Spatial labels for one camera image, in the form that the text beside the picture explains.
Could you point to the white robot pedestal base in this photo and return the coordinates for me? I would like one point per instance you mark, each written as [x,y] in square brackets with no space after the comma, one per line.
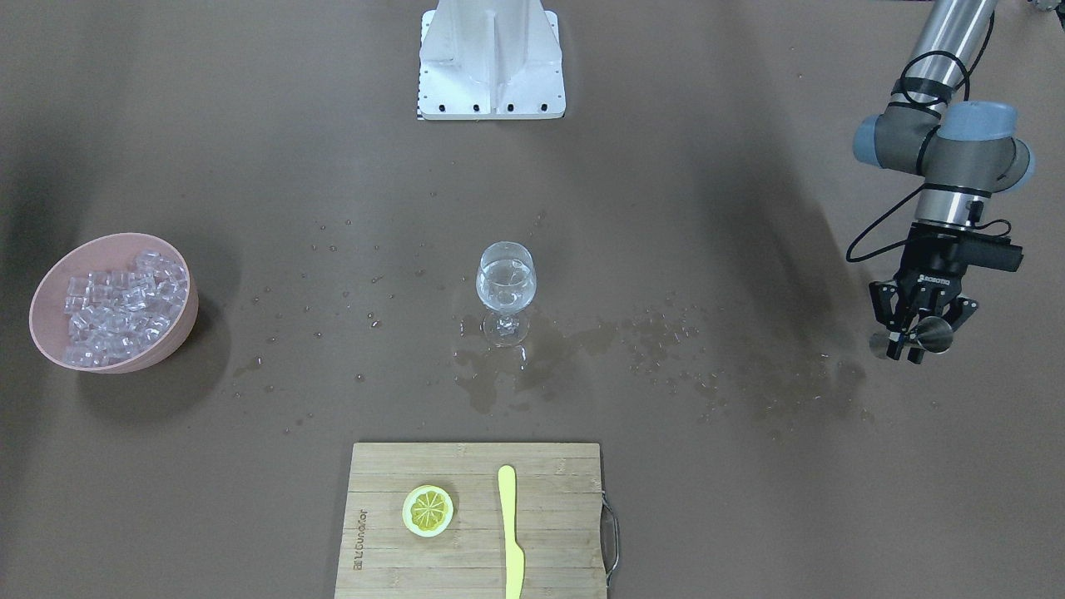
[498,60]

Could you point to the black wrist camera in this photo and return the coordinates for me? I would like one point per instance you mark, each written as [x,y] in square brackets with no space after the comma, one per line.
[989,253]

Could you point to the yellow lemon slice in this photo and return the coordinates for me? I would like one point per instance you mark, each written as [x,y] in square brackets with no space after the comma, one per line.
[427,511]

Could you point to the pink bowl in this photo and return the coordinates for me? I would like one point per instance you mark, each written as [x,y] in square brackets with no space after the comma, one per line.
[48,323]

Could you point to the bamboo cutting board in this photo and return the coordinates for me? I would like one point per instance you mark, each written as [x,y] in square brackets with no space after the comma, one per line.
[561,505]

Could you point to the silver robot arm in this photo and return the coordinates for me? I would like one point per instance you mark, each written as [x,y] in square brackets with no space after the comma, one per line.
[964,151]

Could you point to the yellow plastic knife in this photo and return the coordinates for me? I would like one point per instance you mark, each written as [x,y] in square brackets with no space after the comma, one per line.
[513,554]

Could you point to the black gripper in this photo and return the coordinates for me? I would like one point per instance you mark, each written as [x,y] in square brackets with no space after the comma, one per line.
[926,269]

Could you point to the clear wine glass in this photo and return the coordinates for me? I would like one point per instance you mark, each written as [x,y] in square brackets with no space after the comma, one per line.
[506,284]

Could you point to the clear ice cubes pile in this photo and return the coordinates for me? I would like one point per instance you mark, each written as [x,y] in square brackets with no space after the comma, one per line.
[114,316]

